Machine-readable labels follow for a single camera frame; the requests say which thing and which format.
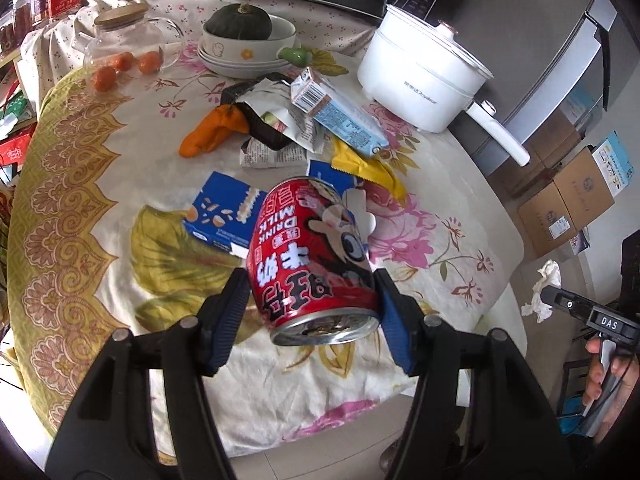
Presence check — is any red drink can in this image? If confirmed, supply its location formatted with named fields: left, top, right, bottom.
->
left=245, top=176, right=381, bottom=347

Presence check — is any small-flower white cloth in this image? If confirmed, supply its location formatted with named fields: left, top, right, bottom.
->
left=22, top=0, right=381, bottom=86

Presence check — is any floral tablecloth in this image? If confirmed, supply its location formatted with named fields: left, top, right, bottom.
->
left=7, top=0, right=526, bottom=456

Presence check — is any yellow snack wrapper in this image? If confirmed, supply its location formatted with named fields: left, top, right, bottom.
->
left=331, top=138, right=408, bottom=206

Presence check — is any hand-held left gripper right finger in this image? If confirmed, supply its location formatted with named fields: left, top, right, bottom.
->
left=372, top=267, right=591, bottom=480

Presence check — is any white electric pot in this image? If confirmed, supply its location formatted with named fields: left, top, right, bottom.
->
left=356, top=4, right=531, bottom=167

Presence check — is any person's right hand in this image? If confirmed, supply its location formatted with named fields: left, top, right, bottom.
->
left=582, top=337, right=640, bottom=441

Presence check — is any white ceramic bowl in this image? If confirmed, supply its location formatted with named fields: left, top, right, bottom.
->
left=200, top=14, right=297, bottom=62

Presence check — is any grey printed paper wrapper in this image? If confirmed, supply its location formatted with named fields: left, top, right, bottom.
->
left=240, top=137, right=308, bottom=168

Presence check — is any dark green squash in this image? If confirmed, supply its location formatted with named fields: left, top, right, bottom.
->
left=205, top=3, right=273, bottom=41

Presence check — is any blue white cardboard box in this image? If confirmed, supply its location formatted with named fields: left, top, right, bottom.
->
left=592, top=131, right=636, bottom=193

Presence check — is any brown cardboard box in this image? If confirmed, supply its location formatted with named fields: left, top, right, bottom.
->
left=515, top=147, right=616, bottom=258
left=520, top=119, right=581, bottom=163

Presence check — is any crumpled white tissue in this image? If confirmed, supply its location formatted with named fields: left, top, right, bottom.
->
left=521, top=260, right=563, bottom=323

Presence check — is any white ceramic plate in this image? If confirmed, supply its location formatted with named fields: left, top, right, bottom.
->
left=197, top=42, right=296, bottom=79

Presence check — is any blue snack box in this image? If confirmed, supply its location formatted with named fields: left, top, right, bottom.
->
left=182, top=171, right=269, bottom=257

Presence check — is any grey refrigerator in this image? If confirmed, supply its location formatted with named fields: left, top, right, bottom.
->
left=450, top=0, right=621, bottom=186

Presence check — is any light blue milk carton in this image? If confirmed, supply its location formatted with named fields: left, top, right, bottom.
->
left=290, top=66, right=391, bottom=160

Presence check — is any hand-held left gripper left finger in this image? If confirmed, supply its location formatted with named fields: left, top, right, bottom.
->
left=45, top=267, right=253, bottom=480

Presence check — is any white crumpled wrapper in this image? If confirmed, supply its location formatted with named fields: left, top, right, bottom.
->
left=240, top=74, right=328, bottom=153

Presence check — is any glass teapot with wooden lid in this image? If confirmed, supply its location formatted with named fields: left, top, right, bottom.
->
left=75, top=2, right=183, bottom=78

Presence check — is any pile of colourful packets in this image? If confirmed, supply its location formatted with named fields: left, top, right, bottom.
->
left=0, top=75, right=41, bottom=186

